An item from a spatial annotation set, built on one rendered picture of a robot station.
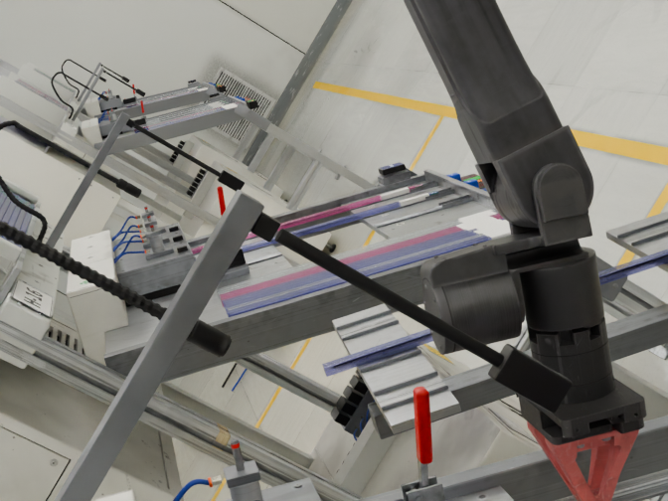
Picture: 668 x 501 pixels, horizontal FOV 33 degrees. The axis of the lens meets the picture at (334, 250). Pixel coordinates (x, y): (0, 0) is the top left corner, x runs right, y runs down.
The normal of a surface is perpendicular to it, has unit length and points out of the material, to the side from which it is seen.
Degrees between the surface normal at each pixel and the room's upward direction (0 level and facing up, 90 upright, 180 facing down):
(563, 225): 82
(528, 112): 84
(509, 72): 77
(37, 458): 90
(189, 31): 90
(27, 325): 90
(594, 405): 48
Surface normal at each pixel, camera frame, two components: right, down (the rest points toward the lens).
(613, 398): -0.18, -0.96
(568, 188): 0.13, 0.04
